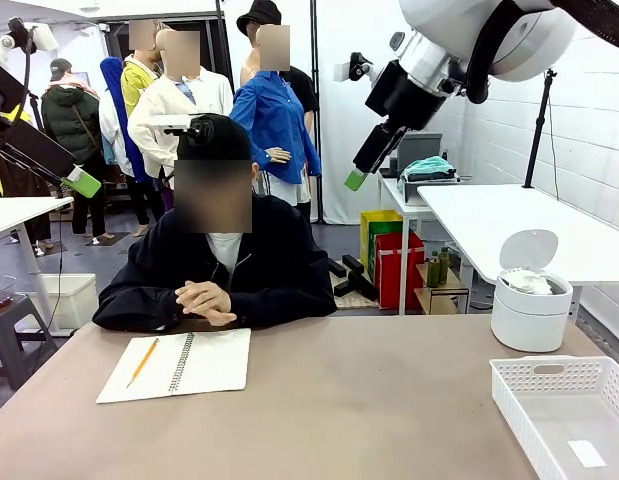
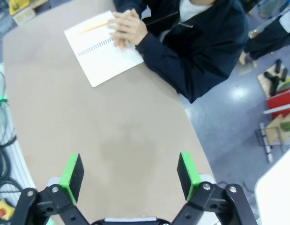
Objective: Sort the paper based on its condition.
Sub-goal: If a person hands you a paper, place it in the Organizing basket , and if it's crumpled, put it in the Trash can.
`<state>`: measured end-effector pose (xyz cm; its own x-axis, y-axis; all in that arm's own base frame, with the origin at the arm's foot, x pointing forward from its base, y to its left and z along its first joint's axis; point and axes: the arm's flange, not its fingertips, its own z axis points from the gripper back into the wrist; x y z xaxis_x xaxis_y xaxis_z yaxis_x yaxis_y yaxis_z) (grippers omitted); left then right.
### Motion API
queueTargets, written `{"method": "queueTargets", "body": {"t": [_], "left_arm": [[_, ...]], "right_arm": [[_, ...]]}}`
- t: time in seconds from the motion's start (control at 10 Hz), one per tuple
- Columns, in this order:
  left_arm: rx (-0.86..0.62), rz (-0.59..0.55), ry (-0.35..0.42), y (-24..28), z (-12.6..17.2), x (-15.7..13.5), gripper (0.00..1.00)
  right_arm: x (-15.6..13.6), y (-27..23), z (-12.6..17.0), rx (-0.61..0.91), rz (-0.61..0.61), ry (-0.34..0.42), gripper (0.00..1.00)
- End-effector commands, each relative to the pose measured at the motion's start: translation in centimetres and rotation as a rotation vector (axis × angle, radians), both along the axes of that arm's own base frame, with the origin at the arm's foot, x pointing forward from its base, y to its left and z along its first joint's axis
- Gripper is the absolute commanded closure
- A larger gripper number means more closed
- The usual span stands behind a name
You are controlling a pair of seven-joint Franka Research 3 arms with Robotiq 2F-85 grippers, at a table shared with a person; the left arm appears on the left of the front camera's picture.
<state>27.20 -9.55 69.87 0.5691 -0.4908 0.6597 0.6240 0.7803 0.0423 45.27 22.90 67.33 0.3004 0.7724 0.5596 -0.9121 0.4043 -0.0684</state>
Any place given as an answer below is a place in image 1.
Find white lidded trash bin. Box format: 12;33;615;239
490;228;574;354

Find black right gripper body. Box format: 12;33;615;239
364;60;451;132

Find large white table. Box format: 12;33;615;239
417;183;619;317

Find grey box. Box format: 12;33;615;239
396;130;443;171

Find black light stand pole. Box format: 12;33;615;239
308;0;326;225

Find white jacket mannequin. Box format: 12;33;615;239
127;29;235;194

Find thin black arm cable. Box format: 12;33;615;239
0;27;36;162

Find yellow green bag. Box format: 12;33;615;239
359;209;405;281

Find white spiral notebook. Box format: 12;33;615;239
95;328;253;405

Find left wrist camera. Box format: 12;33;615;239
7;16;60;54

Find red bag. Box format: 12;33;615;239
373;230;426;310

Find person's left forearm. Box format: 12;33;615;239
228;284;339;331

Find black tripod stand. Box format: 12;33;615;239
521;67;559;190

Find blue shirt mannequin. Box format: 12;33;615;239
227;47;323;207

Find black bucket hat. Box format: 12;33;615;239
236;0;283;37

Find black blocks on floor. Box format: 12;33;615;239
330;253;379;302

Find seated person black jacket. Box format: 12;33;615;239
92;193;339;334

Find crumpled paper in bin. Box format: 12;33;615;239
498;269;556;297

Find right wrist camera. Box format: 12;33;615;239
332;51;374;85

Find head mounted camera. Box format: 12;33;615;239
149;112;216;147

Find white floor storage bin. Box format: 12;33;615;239
38;273;99;332

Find person's right forearm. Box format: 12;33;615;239
92;284;190;334

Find yellow jacket mannequin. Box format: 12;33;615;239
119;19;163;119

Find white perforated plastic basket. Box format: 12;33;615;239
488;354;619;480

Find grey stool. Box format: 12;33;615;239
0;293;59;391

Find standing person dark jacket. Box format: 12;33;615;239
40;58;109;239

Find blue hanging garment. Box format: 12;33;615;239
99;56;151;184

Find red glass bowl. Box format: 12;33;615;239
0;275;19;312

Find person's left hand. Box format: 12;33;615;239
174;279;232;315

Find small white table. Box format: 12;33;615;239
377;168;440;316

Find teal cloth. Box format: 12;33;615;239
402;155;451;182

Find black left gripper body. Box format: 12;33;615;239
0;57;29;117

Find low wooden shelf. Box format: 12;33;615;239
413;262;470;315

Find black cap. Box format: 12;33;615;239
177;113;253;162

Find person's right hand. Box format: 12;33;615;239
182;304;239;328

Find yellow pencil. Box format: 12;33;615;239
126;337;161;389

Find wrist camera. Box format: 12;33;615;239
7;16;60;54
332;51;374;85

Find thick black arm hose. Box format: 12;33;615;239
466;0;619;105

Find white side table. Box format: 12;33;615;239
0;196;74;294

